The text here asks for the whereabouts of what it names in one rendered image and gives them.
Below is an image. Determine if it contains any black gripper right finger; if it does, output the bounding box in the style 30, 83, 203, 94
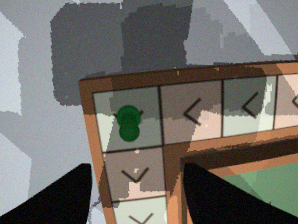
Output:
182, 163, 298, 224

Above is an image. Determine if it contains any green pawn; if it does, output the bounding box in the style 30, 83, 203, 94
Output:
117, 104, 141, 141

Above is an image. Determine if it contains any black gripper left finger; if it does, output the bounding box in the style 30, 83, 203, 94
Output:
0, 163, 93, 224

